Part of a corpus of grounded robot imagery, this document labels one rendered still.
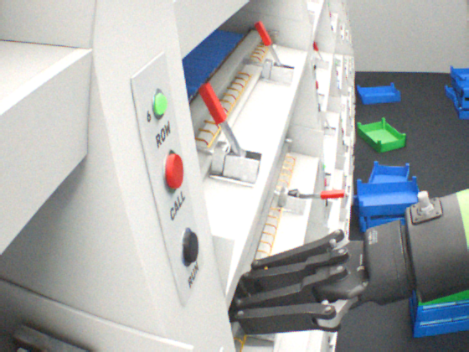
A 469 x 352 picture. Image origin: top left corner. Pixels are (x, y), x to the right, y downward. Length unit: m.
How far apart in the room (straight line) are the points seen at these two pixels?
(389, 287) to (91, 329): 0.27
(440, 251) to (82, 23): 0.34
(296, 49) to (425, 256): 0.53
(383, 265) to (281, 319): 0.10
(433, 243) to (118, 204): 0.29
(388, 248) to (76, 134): 0.32
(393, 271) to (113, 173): 0.30
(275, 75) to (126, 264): 0.52
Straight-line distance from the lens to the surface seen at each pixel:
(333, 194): 0.79
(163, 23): 0.27
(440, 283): 0.46
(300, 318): 0.47
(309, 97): 0.93
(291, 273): 0.52
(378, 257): 0.46
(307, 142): 0.96
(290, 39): 0.90
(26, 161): 0.17
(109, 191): 0.22
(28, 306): 0.29
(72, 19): 0.20
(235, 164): 0.48
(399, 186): 2.58
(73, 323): 0.28
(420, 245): 0.45
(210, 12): 0.38
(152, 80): 0.25
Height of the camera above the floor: 1.36
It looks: 27 degrees down
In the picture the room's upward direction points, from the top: 9 degrees counter-clockwise
